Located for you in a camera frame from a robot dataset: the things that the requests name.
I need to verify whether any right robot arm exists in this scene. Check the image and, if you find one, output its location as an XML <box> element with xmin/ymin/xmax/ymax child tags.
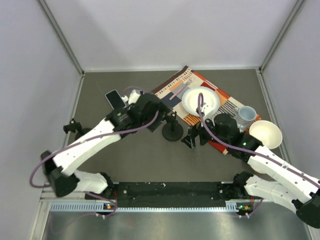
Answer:
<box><xmin>181</xmin><ymin>113</ymin><xmax>320</xmax><ymax>229</ymax></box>

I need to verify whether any white bowl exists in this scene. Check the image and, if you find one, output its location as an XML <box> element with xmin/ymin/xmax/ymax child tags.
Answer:
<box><xmin>249</xmin><ymin>120</ymin><xmax>283</xmax><ymax>150</ymax></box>

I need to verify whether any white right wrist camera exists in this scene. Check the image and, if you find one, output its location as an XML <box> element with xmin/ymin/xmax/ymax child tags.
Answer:
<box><xmin>196</xmin><ymin>104</ymin><xmax>218</xmax><ymax>120</ymax></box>

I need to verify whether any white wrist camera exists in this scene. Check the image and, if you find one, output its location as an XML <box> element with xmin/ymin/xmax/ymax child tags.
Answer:
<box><xmin>196</xmin><ymin>104</ymin><xmax>218</xmax><ymax>120</ymax></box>
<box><xmin>121</xmin><ymin>89</ymin><xmax>145</xmax><ymax>105</ymax></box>

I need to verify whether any black phone stand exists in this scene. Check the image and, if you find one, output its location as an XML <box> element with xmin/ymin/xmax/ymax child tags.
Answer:
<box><xmin>63</xmin><ymin>118</ymin><xmax>92</xmax><ymax>141</ymax></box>
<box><xmin>162</xmin><ymin>111</ymin><xmax>184</xmax><ymax>142</ymax></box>

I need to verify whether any pink handled fork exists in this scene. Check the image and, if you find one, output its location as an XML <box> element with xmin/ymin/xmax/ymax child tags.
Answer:
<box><xmin>169</xmin><ymin>77</ymin><xmax>193</xmax><ymax>100</ymax></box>

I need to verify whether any colourful patterned cloth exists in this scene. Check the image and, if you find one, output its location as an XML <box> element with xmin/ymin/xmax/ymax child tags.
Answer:
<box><xmin>152</xmin><ymin>66</ymin><xmax>260</xmax><ymax>158</ymax></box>

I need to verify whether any light blue mug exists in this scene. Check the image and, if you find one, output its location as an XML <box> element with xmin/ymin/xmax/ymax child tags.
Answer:
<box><xmin>234</xmin><ymin>106</ymin><xmax>257</xmax><ymax>132</ymax></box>

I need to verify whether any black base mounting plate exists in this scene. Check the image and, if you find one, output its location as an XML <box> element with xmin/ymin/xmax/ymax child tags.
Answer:
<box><xmin>115</xmin><ymin>182</ymin><xmax>238</xmax><ymax>208</ymax></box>

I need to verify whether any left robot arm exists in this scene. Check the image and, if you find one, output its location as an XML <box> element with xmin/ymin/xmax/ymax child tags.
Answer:
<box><xmin>41</xmin><ymin>90</ymin><xmax>172</xmax><ymax>199</ymax></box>

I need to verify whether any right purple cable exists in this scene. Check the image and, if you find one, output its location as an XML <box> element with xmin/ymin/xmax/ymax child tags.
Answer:
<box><xmin>196</xmin><ymin>92</ymin><xmax>320</xmax><ymax>188</ymax></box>

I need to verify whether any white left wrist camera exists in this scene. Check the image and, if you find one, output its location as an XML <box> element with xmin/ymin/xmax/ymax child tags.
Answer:
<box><xmin>121</xmin><ymin>89</ymin><xmax>145</xmax><ymax>105</ymax></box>

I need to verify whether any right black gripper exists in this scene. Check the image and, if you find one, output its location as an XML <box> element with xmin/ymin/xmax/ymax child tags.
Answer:
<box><xmin>181</xmin><ymin>113</ymin><xmax>229</xmax><ymax>150</ymax></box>

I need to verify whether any purple case phone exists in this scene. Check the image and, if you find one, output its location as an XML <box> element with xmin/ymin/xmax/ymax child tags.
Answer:
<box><xmin>104</xmin><ymin>89</ymin><xmax>127</xmax><ymax>109</ymax></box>

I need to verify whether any white paper plate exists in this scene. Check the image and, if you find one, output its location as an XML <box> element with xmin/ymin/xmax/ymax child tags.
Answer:
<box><xmin>182</xmin><ymin>86</ymin><xmax>220</xmax><ymax>117</ymax></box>

